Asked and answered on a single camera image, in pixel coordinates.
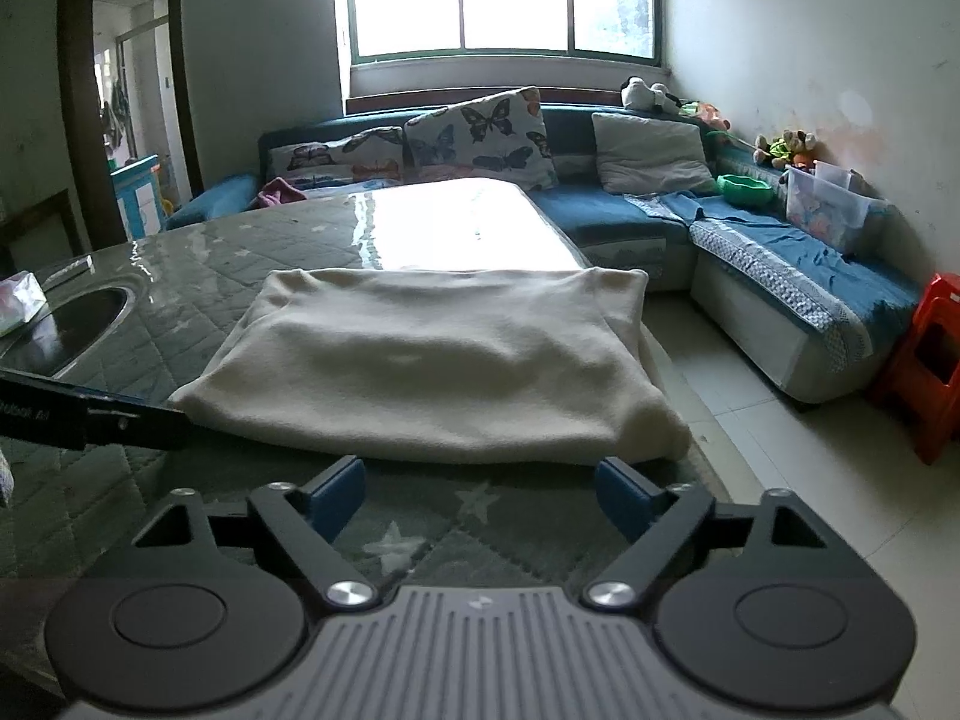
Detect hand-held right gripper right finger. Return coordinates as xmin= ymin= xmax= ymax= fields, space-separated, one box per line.
xmin=585 ymin=457 xmax=830 ymax=608

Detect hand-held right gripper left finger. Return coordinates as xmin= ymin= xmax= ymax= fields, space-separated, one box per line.
xmin=131 ymin=455 xmax=380 ymax=608

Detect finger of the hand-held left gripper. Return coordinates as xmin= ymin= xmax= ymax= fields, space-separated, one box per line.
xmin=85 ymin=394 xmax=194 ymax=452

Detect cream knit garment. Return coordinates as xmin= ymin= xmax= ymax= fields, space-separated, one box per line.
xmin=169 ymin=266 xmax=692 ymax=466

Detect tissue pack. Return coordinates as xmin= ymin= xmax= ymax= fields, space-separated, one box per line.
xmin=0 ymin=272 xmax=47 ymax=337

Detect white remote control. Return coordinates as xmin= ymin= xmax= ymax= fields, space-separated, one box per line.
xmin=43 ymin=256 xmax=95 ymax=287

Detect dark wooden chair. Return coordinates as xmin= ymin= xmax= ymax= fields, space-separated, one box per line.
xmin=0 ymin=190 xmax=83 ymax=278

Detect blue and white toy furniture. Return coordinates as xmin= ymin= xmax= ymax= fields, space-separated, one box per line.
xmin=111 ymin=155 xmax=166 ymax=237

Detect pink cloth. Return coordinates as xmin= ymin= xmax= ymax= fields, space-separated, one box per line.
xmin=257 ymin=178 xmax=308 ymax=209

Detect blue corner sofa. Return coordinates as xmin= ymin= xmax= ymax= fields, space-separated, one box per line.
xmin=165 ymin=101 xmax=927 ymax=410

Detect small butterfly print pillow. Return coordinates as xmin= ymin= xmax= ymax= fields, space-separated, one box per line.
xmin=268 ymin=126 xmax=406 ymax=192

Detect green bowl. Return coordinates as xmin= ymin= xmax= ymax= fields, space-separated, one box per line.
xmin=716 ymin=174 xmax=777 ymax=206

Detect red plastic stool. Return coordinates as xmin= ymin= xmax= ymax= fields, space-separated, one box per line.
xmin=866 ymin=274 xmax=960 ymax=466

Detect grey plain pillow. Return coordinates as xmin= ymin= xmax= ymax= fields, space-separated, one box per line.
xmin=591 ymin=112 xmax=717 ymax=196

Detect clear plastic storage box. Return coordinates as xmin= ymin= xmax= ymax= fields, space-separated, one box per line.
xmin=786 ymin=161 xmax=890 ymax=252

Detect brown and green plush toys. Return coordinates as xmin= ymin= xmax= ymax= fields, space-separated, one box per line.
xmin=752 ymin=127 xmax=818 ymax=170

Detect large butterfly print pillow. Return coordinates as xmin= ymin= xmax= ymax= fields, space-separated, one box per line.
xmin=405 ymin=86 xmax=560 ymax=192

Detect green and pink plush toy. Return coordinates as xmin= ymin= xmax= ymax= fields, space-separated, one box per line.
xmin=679 ymin=100 xmax=734 ymax=134

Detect panda plush toy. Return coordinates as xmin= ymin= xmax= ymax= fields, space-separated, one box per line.
xmin=621 ymin=76 xmax=681 ymax=116

